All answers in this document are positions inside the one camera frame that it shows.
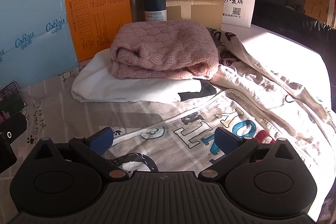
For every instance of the white paper bag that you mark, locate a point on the white paper bag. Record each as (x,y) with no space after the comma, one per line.
(238,12)

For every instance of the black leather sofa back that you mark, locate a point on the black leather sofa back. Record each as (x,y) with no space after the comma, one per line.
(310,32)

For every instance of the black smartphone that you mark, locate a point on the black smartphone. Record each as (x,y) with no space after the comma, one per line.
(11,101)

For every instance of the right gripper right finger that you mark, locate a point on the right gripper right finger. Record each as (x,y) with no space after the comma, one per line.
(236,152)

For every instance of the white folded garment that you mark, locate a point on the white folded garment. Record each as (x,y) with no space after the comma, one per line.
(95,83)

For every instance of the stacked yellow cartons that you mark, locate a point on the stacked yellow cartons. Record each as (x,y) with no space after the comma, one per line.
(317,9)

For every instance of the light blue carton right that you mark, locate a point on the light blue carton right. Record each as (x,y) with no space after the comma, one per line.
(36,42)

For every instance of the orange cardboard box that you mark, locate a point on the orange cardboard box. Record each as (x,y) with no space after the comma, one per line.
(94,24)

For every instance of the striped cartoon bed sheet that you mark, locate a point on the striped cartoon bed sheet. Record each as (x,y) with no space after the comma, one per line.
(51,111)

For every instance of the pink knitted sweater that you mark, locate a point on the pink knitted sweater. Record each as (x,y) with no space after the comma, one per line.
(173,49)

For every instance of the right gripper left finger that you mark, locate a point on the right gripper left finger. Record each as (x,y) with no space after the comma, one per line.
(89,151)

